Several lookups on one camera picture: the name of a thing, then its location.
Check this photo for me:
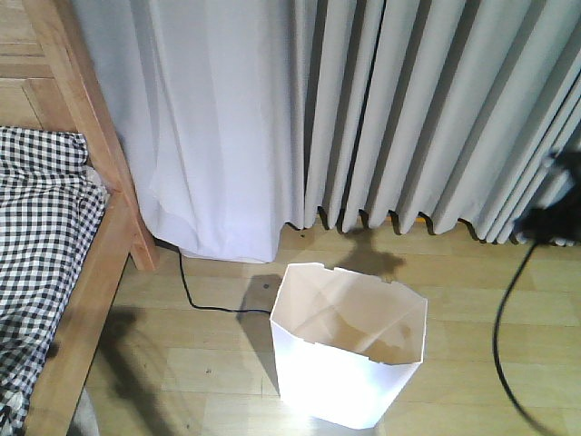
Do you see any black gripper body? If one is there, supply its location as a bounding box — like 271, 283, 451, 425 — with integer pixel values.
515, 151, 580, 243

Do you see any white plastic trash bin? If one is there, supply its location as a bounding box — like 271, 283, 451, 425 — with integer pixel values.
270, 263, 428, 430

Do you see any grey curtain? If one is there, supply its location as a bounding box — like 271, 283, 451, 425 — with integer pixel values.
74, 1, 580, 262

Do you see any checkered bed sheet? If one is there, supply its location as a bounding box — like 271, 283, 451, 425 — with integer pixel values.
1, 126, 108, 435

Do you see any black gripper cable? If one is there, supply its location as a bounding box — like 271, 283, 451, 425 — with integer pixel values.
492, 240, 564, 436

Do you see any black power cord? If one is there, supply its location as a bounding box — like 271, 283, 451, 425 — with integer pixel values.
156, 240, 273, 315

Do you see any wooden bed frame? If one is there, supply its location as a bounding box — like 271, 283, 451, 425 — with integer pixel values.
1, 1, 158, 435

